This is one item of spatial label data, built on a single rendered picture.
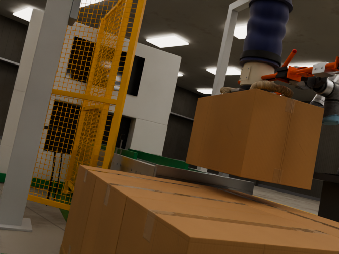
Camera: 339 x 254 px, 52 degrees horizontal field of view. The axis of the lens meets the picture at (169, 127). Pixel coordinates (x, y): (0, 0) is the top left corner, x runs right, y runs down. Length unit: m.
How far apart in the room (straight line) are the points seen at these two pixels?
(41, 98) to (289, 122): 1.62
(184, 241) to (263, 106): 1.02
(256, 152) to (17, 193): 1.63
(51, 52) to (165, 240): 1.98
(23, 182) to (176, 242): 1.91
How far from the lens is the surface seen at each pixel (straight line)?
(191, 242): 0.70
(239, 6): 5.79
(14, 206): 2.59
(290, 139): 1.71
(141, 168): 2.24
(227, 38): 5.75
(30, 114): 2.53
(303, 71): 1.70
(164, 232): 0.80
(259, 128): 1.61
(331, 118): 1.94
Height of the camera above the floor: 0.69
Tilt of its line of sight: 4 degrees up
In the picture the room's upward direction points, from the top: 12 degrees clockwise
